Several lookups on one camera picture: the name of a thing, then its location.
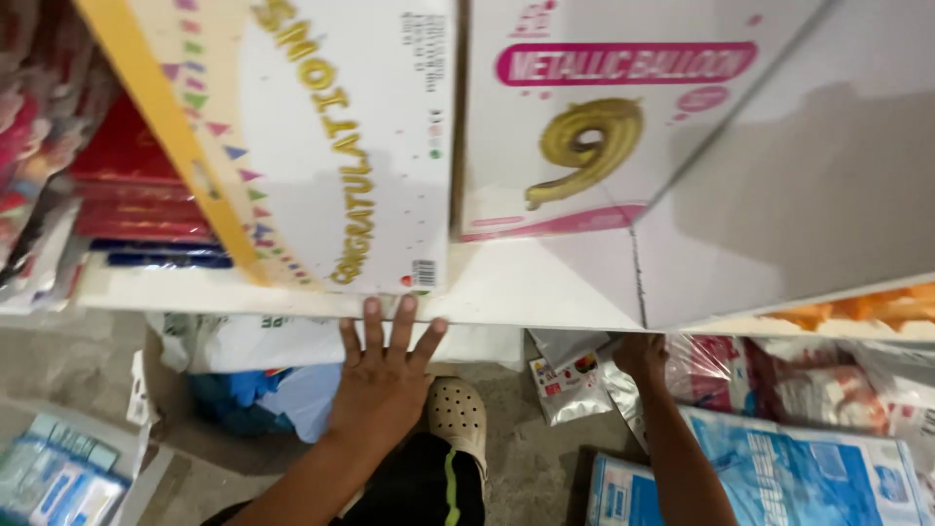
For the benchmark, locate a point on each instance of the person's left hand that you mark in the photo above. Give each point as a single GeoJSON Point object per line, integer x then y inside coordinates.
{"type": "Point", "coordinates": [380, 394]}

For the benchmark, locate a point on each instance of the person's right hand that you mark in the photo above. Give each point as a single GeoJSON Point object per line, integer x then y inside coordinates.
{"type": "Point", "coordinates": [643, 360]}

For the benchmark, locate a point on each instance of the silver foil packet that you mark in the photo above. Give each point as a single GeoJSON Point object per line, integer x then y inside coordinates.
{"type": "Point", "coordinates": [624, 409]}

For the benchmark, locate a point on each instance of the red balloon packet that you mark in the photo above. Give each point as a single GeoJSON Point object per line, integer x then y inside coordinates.
{"type": "Point", "coordinates": [708, 372]}

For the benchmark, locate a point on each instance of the beige perforated clog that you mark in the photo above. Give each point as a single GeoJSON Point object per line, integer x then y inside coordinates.
{"type": "Point", "coordinates": [456, 420]}

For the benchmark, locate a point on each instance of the small white packet red print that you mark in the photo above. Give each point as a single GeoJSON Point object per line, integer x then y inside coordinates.
{"type": "Point", "coordinates": [566, 387]}

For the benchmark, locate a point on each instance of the black shorts with green stripe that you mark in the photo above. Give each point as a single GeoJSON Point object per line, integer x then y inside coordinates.
{"type": "Point", "coordinates": [416, 489]}

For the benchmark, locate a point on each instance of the white shelf unit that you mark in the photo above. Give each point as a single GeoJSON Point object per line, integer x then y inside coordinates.
{"type": "Point", "coordinates": [548, 285]}

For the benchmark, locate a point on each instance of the small light blue packet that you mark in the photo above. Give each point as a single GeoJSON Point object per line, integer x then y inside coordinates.
{"type": "Point", "coordinates": [621, 497]}

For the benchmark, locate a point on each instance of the blue plastic bag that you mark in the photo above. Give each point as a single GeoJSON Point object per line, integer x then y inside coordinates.
{"type": "Point", "coordinates": [241, 402]}

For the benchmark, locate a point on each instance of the white and orange balloon packet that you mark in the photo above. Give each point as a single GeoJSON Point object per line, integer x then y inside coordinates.
{"type": "Point", "coordinates": [825, 394]}

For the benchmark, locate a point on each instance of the large light blue packet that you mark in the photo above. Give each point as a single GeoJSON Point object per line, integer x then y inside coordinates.
{"type": "Point", "coordinates": [803, 475]}

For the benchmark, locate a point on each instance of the white box with gold letters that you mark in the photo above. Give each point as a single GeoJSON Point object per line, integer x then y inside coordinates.
{"type": "Point", "coordinates": [307, 182]}

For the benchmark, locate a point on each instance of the orange balloon packets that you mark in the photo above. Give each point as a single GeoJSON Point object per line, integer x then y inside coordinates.
{"type": "Point", "coordinates": [869, 307]}

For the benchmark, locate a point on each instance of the stack of dark blue packets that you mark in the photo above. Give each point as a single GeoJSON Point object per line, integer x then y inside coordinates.
{"type": "Point", "coordinates": [161, 256]}

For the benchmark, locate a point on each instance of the clear plastic packet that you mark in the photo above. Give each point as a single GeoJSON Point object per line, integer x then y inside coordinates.
{"type": "Point", "coordinates": [909, 409]}

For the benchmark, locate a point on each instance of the white box with gold numeral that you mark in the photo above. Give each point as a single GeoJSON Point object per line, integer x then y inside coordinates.
{"type": "Point", "coordinates": [584, 73]}

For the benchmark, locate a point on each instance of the stack of red packets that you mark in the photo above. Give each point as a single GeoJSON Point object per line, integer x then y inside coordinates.
{"type": "Point", "coordinates": [135, 190]}

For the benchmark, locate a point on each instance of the tray of light blue packets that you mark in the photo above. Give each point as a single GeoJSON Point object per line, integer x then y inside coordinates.
{"type": "Point", "coordinates": [58, 475]}

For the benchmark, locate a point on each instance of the rack of colourful hanging packets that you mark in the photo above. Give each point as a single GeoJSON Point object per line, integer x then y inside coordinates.
{"type": "Point", "coordinates": [36, 131]}

